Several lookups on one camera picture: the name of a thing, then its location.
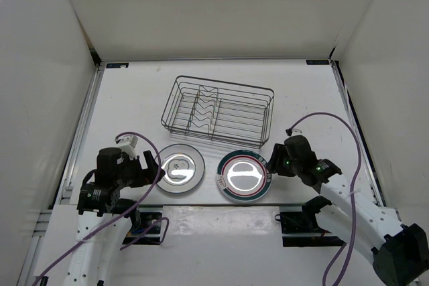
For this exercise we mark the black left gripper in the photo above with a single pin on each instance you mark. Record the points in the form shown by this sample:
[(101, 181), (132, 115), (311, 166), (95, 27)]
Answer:
[(145, 175)]

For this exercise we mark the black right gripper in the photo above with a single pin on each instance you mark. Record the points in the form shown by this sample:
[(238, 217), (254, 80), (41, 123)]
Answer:
[(274, 165)]

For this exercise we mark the green red rimmed plate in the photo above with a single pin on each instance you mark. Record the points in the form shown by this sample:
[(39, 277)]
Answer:
[(242, 176)]

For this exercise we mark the white plate with thin rim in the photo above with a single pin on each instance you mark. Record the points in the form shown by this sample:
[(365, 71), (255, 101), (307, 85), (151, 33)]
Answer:
[(184, 168)]

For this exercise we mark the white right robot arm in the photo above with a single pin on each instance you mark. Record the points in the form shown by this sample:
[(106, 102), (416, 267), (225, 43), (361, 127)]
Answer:
[(398, 253)]

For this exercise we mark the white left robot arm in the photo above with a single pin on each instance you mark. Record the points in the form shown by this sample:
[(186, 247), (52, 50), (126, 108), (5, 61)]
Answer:
[(104, 217)]

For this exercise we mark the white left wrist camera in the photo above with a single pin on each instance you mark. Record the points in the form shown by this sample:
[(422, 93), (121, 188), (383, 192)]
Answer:
[(127, 143)]

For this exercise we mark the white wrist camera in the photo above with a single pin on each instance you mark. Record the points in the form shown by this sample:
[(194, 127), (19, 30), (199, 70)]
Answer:
[(127, 143), (293, 131)]

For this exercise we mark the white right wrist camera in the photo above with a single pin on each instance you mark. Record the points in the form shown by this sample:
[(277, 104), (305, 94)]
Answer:
[(293, 131)]

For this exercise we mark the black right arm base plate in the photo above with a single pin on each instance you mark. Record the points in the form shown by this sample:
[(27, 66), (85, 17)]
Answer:
[(298, 231)]

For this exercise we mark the metal wire dish rack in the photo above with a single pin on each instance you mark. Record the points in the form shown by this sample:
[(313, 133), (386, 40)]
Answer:
[(221, 111)]

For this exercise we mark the aluminium table edge rail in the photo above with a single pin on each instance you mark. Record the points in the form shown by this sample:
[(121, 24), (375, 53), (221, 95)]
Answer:
[(65, 184)]

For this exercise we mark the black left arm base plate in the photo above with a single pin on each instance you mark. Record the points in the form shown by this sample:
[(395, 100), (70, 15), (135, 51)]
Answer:
[(148, 215)]

